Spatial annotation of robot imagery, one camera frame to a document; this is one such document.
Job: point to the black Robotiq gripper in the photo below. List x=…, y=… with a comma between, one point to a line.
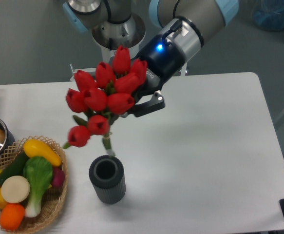
x=164, y=59

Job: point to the red tulip bouquet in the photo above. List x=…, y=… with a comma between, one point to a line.
x=104, y=98

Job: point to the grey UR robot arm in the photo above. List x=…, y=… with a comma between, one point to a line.
x=185, y=27

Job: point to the dark grey ribbed vase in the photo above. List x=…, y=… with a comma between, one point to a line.
x=107, y=176

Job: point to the purple red onion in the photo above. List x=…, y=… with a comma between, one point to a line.
x=58, y=177

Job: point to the yellow squash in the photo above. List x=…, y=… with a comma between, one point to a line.
x=34, y=147

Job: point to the green bok choy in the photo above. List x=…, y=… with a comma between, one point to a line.
x=39, y=172

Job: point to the woven wicker basket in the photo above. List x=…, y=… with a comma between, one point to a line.
x=54, y=198

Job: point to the blue plastic bag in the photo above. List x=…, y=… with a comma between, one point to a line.
x=268, y=15

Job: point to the green cucumber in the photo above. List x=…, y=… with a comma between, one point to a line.
x=15, y=168

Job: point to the white round radish slice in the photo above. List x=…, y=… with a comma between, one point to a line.
x=15, y=189

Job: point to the orange fruit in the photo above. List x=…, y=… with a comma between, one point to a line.
x=12, y=216

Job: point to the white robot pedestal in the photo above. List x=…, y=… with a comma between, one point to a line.
x=109, y=36

